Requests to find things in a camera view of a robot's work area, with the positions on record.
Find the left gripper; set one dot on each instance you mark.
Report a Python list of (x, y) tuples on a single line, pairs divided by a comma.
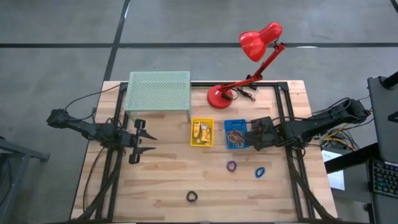
[(129, 141)]

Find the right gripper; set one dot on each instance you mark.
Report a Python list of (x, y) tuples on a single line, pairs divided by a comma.
[(269, 135)]

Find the purple coil wristband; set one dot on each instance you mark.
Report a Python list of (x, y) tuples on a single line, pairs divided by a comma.
[(227, 166)]

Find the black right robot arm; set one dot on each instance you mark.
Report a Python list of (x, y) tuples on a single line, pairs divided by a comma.
[(311, 126)]

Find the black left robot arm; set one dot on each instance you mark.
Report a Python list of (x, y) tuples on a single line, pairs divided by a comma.
[(90, 130)]

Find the red desk lamp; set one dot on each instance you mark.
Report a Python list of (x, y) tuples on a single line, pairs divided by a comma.
[(254, 43)]

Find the blue plastic basket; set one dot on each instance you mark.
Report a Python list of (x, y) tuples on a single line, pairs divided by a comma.
[(227, 123)]

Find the blue coil wristband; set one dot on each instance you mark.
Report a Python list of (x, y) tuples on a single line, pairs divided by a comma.
[(256, 173)]

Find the yellow plastic basket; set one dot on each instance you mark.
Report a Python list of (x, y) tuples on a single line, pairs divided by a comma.
[(192, 137)]

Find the green perforated metal shelf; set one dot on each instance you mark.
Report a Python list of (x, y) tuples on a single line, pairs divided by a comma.
[(157, 90)]

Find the white paper sheet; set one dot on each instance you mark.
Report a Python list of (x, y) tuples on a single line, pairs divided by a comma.
[(335, 180)]

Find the grey metal stand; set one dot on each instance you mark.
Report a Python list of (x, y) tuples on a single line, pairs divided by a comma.
[(25, 151)]

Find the black backlit keyboard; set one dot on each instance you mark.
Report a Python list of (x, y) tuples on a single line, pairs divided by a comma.
[(385, 179)]

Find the black aluminium table frame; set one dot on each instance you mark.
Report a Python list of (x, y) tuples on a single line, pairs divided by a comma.
[(202, 84)]

